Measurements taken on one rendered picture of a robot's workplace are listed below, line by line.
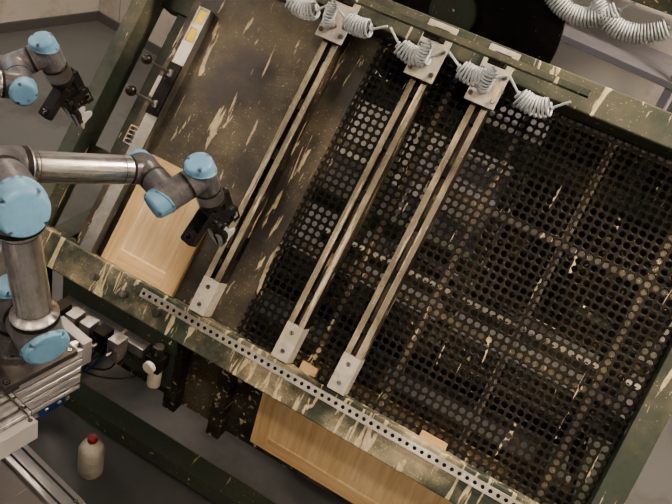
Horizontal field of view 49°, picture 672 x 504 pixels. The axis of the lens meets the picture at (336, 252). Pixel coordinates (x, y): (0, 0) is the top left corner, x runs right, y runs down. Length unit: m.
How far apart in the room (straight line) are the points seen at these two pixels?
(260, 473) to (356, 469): 0.58
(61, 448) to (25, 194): 1.80
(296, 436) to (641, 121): 1.63
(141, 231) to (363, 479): 1.21
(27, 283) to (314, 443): 1.41
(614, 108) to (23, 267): 1.67
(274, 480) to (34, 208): 1.93
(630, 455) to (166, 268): 1.59
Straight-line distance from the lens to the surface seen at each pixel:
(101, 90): 2.82
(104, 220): 2.71
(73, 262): 2.74
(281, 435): 2.91
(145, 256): 2.64
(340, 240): 2.38
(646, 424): 2.34
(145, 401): 3.43
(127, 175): 1.91
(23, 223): 1.66
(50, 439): 3.30
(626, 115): 2.35
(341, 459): 2.82
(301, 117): 2.46
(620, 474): 2.35
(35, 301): 1.84
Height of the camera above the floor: 2.57
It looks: 34 degrees down
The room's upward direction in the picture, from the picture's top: 17 degrees clockwise
